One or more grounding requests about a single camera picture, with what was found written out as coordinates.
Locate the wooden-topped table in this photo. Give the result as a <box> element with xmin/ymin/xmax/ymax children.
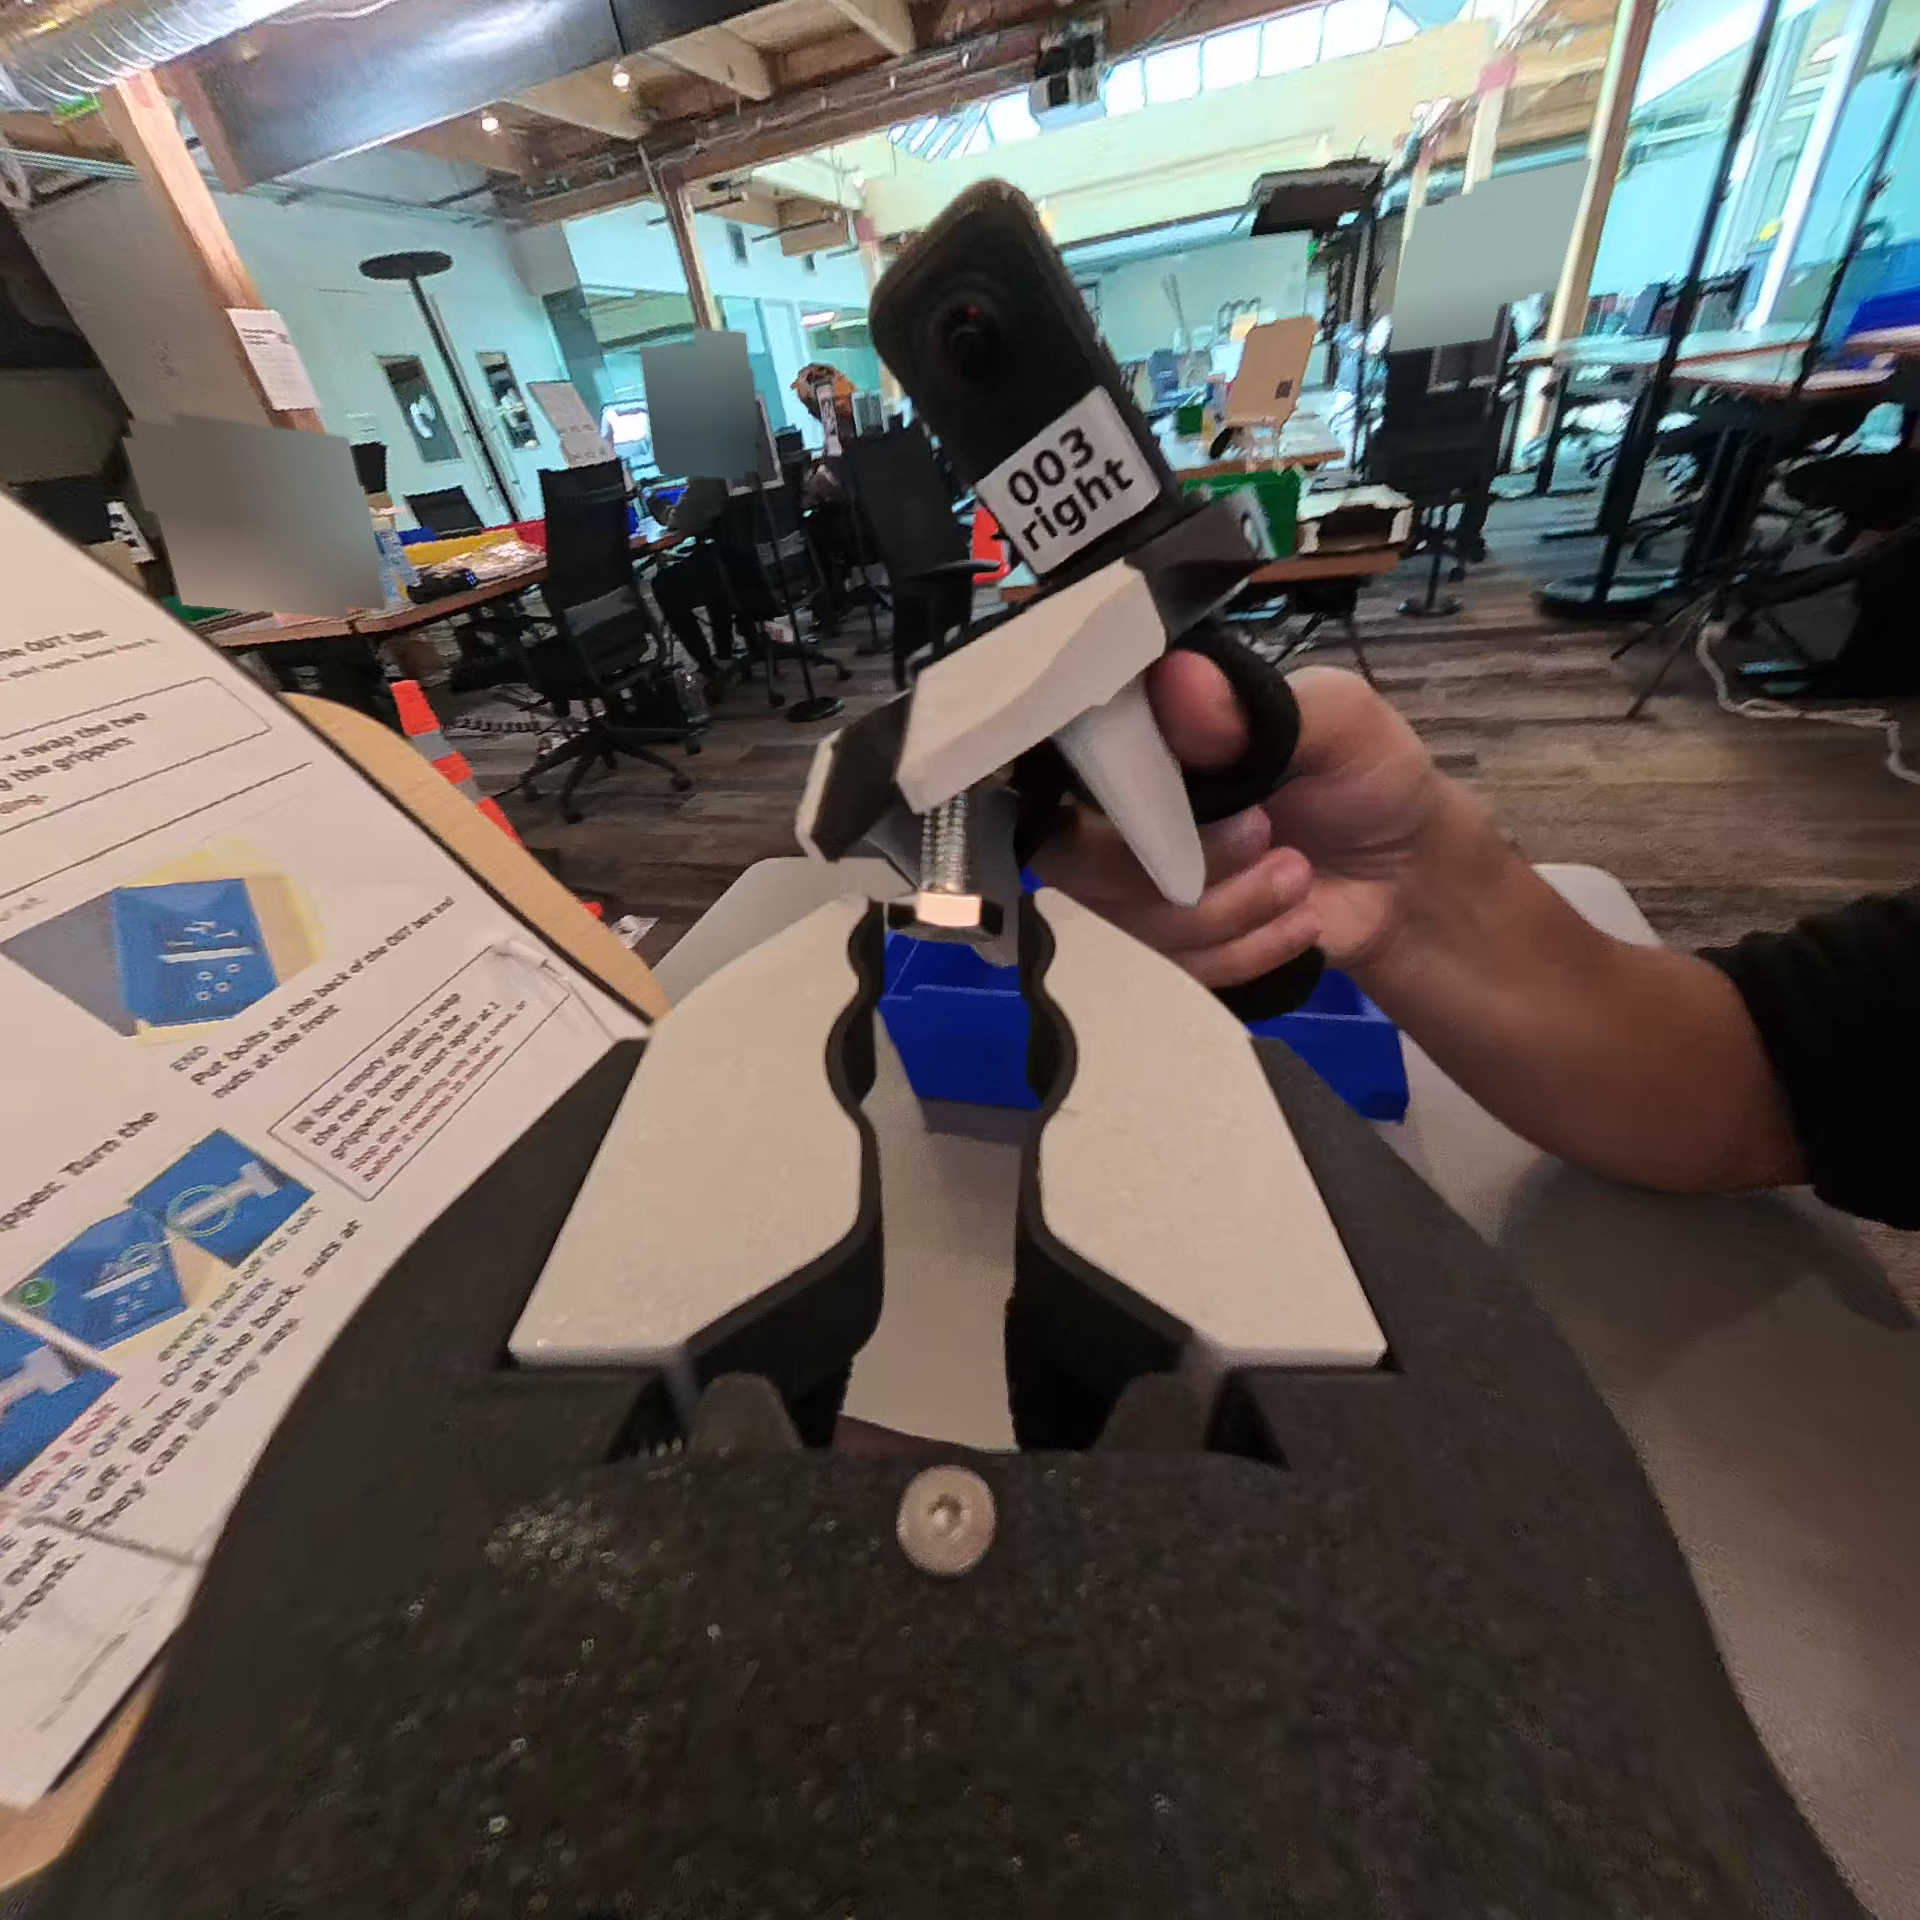
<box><xmin>211</xmin><ymin>533</ymin><xmax>707</xmax><ymax>663</ymax></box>

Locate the green plastic bin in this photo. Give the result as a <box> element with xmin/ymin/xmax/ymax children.
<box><xmin>1170</xmin><ymin>468</ymin><xmax>1305</xmax><ymax>559</ymax></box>

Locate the person's right hand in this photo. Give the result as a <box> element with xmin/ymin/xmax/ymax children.
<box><xmin>1035</xmin><ymin>652</ymin><xmax>1490</xmax><ymax>992</ymax></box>

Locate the black floor lamp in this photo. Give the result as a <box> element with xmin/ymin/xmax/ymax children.
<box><xmin>360</xmin><ymin>249</ymin><xmax>519</xmax><ymax>512</ymax></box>

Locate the black wall poster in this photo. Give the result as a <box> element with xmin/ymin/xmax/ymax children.
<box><xmin>377</xmin><ymin>355</ymin><xmax>464</xmax><ymax>465</ymax></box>

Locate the wooden board stand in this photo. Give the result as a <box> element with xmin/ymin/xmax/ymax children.
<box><xmin>1224</xmin><ymin>316</ymin><xmax>1321</xmax><ymax>436</ymax></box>

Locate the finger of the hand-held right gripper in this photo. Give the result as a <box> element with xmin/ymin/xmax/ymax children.
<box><xmin>897</xmin><ymin>567</ymin><xmax>1205</xmax><ymax>907</ymax></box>
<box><xmin>796</xmin><ymin>689</ymin><xmax>939</xmax><ymax>869</ymax></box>

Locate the wooden display board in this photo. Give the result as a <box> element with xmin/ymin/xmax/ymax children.
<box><xmin>0</xmin><ymin>496</ymin><xmax>672</xmax><ymax>1848</ymax></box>

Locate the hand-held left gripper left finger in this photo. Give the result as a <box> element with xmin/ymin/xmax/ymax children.
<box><xmin>507</xmin><ymin>894</ymin><xmax>890</xmax><ymax>1453</ymax></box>

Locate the printed instruction sheet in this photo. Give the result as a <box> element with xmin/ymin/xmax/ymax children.
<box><xmin>0</xmin><ymin>496</ymin><xmax>649</xmax><ymax>1807</ymax></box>

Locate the orange traffic cone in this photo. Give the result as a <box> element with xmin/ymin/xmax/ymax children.
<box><xmin>386</xmin><ymin>678</ymin><xmax>608</xmax><ymax>921</ymax></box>

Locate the ceiling projector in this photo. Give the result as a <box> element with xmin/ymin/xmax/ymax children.
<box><xmin>1026</xmin><ymin>28</ymin><xmax>1114</xmax><ymax>115</ymax></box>

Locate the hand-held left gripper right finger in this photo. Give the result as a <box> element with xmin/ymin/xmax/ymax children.
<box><xmin>1005</xmin><ymin>886</ymin><xmax>1391</xmax><ymax>1453</ymax></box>

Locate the black office chair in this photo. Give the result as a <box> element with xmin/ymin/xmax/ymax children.
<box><xmin>840</xmin><ymin>428</ymin><xmax>1003</xmax><ymax>684</ymax></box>
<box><xmin>517</xmin><ymin>463</ymin><xmax>707</xmax><ymax>817</ymax></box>

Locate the silver ventilation duct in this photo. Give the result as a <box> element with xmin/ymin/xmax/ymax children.
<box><xmin>0</xmin><ymin>0</ymin><xmax>196</xmax><ymax>107</ymax></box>

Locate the blue plastic bin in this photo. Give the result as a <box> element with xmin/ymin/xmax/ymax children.
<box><xmin>879</xmin><ymin>895</ymin><xmax>1413</xmax><ymax>1124</ymax></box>

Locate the wooden-edged table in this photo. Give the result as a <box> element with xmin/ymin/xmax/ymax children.
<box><xmin>997</xmin><ymin>449</ymin><xmax>1420</xmax><ymax>600</ymax></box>

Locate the white floor cable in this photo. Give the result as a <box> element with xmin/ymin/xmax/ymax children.
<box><xmin>1697</xmin><ymin>621</ymin><xmax>1920</xmax><ymax>781</ymax></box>

